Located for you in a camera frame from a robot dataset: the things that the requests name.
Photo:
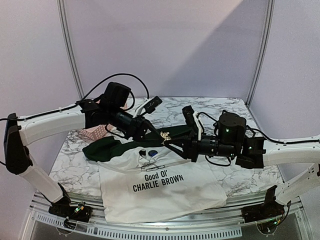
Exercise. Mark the aluminium corner post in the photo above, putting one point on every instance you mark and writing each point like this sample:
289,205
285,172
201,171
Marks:
262,51
61,5

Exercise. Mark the pink plastic perforated basket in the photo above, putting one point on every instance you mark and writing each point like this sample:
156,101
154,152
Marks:
96,132

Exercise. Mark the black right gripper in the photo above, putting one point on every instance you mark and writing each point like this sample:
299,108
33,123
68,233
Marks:
192,147

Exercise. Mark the white and green t-shirt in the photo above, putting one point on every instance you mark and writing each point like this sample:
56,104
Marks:
138,188

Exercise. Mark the aluminium right corner post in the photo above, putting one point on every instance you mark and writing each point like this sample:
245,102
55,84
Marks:
262,51

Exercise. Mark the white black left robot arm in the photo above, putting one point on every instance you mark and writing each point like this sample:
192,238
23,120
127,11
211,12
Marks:
23,132

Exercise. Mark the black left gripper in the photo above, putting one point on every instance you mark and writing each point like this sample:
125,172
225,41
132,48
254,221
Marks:
138,129

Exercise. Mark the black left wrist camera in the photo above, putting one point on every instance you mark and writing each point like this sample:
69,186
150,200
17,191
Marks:
116,94

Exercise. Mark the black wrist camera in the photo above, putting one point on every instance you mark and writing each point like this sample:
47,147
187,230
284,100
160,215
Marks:
116,94
231,129

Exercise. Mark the aluminium left corner post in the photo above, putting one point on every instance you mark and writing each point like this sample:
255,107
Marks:
61,5

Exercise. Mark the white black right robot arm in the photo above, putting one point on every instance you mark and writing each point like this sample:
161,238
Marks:
277,200

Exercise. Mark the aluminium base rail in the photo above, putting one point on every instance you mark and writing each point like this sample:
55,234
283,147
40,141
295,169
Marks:
224,223

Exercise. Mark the round blue picture badge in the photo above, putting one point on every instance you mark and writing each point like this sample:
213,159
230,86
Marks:
152,153

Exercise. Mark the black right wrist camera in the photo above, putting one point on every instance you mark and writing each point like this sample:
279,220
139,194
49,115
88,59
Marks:
231,129

